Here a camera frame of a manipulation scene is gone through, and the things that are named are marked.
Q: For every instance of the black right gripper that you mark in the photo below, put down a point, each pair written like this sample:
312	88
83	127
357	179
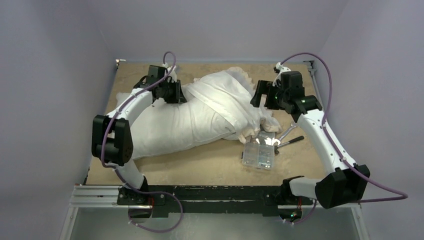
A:
263	93

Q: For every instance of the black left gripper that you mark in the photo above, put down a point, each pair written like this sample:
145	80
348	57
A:
178	97

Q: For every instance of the grey plush ruffled pillowcase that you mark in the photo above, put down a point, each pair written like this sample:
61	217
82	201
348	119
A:
228	94

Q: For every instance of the white pillow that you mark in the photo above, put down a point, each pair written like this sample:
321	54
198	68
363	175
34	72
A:
172	122

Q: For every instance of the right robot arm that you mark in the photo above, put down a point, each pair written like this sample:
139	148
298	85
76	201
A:
345	180

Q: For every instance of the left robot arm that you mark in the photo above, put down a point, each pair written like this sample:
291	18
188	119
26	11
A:
111	139

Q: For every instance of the silver wrench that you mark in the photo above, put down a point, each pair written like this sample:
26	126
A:
292	126

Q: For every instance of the clear plastic screw box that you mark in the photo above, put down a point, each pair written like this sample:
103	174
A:
259	152

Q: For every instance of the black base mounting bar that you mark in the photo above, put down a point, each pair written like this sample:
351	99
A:
166	199

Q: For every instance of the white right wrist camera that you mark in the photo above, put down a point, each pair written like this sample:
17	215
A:
279	69

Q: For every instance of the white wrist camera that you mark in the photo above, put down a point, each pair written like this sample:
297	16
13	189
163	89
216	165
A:
279	69
172	70

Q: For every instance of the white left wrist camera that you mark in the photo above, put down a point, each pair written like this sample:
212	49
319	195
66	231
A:
172	70

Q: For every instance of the black handled tool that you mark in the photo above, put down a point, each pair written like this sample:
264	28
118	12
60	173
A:
294	140

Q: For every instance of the aluminium frame rail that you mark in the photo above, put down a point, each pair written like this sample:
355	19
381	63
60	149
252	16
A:
277	172

